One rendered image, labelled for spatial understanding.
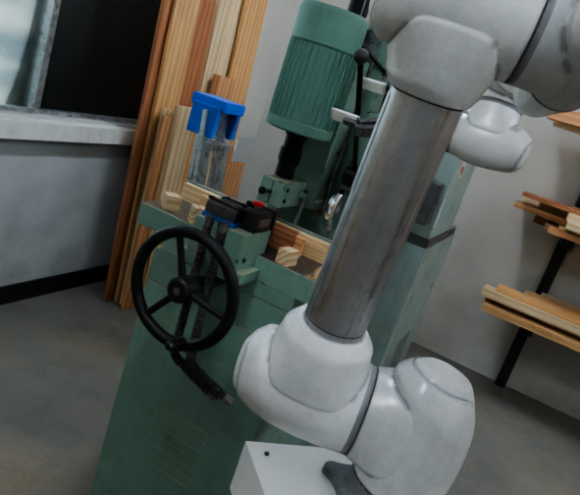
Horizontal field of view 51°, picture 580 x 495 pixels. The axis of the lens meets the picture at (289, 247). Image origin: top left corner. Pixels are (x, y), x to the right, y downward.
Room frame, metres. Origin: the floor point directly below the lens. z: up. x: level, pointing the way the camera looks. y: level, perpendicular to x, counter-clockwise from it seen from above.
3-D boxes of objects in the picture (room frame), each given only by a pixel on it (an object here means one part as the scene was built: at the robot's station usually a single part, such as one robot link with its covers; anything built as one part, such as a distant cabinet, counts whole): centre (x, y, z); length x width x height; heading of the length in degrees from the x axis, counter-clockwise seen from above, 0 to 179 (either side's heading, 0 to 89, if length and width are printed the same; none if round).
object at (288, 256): (1.41, 0.00, 0.92); 0.05 x 0.04 x 0.04; 151
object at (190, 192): (1.61, 0.07, 0.92); 0.60 x 0.02 x 0.05; 68
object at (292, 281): (1.49, 0.11, 0.87); 0.61 x 0.30 x 0.06; 68
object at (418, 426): (0.90, -0.29, 0.86); 0.18 x 0.16 x 0.22; 84
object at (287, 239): (1.53, 0.07, 0.93); 0.16 x 0.02 x 0.05; 68
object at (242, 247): (1.41, 0.14, 0.91); 0.15 x 0.14 x 0.09; 68
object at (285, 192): (1.61, 0.06, 1.03); 0.14 x 0.07 x 0.09; 158
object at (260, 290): (1.53, 0.10, 0.82); 0.40 x 0.21 x 0.04; 68
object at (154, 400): (1.70, 0.03, 0.36); 0.58 x 0.45 x 0.71; 158
